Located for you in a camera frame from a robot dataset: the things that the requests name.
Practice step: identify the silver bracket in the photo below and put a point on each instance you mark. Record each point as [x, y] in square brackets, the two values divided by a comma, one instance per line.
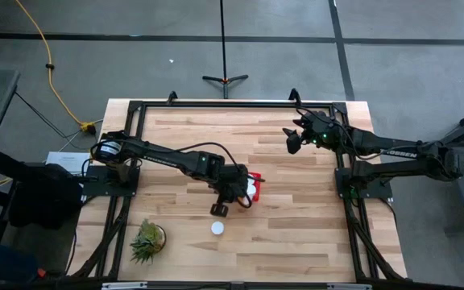
[123, 286]
[349, 287]

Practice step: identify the white paper sheet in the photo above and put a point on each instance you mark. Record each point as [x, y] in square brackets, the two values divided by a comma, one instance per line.
[65, 161]

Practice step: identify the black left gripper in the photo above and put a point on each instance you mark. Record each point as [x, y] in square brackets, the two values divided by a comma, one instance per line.
[232, 181]

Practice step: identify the black metal table frame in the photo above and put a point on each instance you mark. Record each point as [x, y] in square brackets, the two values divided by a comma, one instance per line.
[216, 104]

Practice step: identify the red plastic mesh basket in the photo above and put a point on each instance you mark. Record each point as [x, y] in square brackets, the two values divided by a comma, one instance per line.
[258, 193]

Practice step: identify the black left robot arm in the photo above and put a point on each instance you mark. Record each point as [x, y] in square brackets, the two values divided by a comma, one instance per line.
[167, 157]

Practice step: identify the black metal cart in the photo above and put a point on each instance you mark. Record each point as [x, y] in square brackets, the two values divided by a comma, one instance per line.
[463, 201]

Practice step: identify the succulent plant in dark pot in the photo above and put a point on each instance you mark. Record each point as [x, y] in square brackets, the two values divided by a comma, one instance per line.
[147, 241]

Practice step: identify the black tripod stand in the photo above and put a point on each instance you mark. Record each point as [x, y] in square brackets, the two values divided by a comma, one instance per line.
[223, 40]

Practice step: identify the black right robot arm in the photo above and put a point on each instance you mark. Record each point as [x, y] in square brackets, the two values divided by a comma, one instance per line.
[397, 145]

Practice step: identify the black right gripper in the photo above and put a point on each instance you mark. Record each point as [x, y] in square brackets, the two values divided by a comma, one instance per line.
[318, 131]

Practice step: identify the black bag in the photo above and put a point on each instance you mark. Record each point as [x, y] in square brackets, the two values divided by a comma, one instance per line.
[42, 201]

